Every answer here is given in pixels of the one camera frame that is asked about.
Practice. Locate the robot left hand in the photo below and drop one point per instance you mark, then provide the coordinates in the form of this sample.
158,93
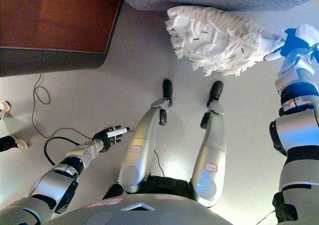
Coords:
108,137

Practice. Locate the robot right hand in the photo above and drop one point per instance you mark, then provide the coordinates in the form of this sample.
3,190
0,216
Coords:
295,40

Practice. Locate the white fringed pillow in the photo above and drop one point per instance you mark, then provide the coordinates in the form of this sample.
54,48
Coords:
216,38

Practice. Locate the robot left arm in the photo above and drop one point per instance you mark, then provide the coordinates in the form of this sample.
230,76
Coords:
54,180

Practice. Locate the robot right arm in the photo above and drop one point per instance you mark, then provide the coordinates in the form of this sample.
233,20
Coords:
296,135

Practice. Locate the robot left silver leg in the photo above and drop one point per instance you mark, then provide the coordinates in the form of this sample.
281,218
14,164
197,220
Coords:
139,147

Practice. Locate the robot silver leg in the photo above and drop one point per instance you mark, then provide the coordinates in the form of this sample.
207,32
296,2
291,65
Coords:
139,147
211,155

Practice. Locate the robot left black foot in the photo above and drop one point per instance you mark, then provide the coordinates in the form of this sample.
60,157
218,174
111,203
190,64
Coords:
168,87

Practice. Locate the robot black foot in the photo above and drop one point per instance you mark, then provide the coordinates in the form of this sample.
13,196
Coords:
168,87
216,90

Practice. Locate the robot grey torso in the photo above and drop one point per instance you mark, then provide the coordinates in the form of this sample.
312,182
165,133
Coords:
149,210

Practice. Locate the robot right black foot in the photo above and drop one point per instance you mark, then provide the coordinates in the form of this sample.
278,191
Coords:
216,90

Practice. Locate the robot right silver leg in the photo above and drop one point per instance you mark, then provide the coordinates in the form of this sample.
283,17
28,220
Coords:
211,155

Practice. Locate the red-brown wooden table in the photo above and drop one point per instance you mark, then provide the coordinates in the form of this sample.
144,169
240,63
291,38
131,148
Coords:
54,18

